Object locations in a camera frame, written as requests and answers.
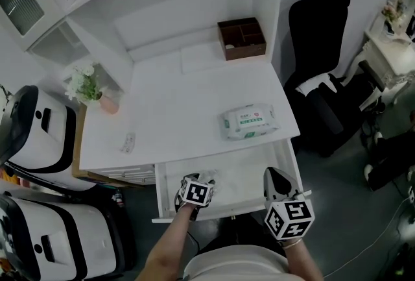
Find person's right forearm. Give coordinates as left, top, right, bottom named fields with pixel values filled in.
left=280, top=239, right=325, bottom=281

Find white cable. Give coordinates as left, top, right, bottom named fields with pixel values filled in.
left=324, top=195, right=415, bottom=277

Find white desk drawer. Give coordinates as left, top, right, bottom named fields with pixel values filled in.
left=151, top=138, right=313, bottom=225

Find thin bracelet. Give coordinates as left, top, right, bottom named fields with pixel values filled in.
left=281, top=238, right=303, bottom=249

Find person's dark trousers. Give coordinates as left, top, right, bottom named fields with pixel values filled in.
left=191, top=217, right=286, bottom=254

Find small bottle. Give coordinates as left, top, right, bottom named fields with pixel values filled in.
left=112, top=188, right=126, bottom=208

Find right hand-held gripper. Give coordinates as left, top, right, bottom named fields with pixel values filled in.
left=263, top=167, right=316, bottom=241

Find white wet wipes pack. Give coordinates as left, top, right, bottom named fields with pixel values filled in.
left=221, top=103, right=280, bottom=141

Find white desk with hutch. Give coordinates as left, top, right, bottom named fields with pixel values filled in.
left=0, top=0, right=302, bottom=187

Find white flower bunch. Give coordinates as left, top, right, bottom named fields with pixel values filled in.
left=64, top=64, right=103, bottom=104

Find white and black robot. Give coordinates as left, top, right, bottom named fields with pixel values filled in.
left=0, top=84, right=98, bottom=191
left=0, top=193, right=137, bottom=281

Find person's light shirt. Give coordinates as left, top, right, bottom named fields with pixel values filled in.
left=183, top=244, right=289, bottom=281

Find pink vase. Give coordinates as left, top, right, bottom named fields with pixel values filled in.
left=99, top=93, right=120, bottom=115

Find white dressing table with mirror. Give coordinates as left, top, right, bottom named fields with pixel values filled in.
left=348, top=0, right=415, bottom=112

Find brown wooden organizer box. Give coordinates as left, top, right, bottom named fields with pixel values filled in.
left=217, top=16, right=267, bottom=62

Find small clear packet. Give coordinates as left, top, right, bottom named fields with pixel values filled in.
left=119, top=132, right=136, bottom=154

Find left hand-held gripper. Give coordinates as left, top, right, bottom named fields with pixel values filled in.
left=174, top=172, right=217, bottom=221

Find person's left forearm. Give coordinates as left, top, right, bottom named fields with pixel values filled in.
left=136, top=203, right=197, bottom=281

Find black office chair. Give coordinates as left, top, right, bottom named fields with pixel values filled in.
left=283, top=0, right=386, bottom=158

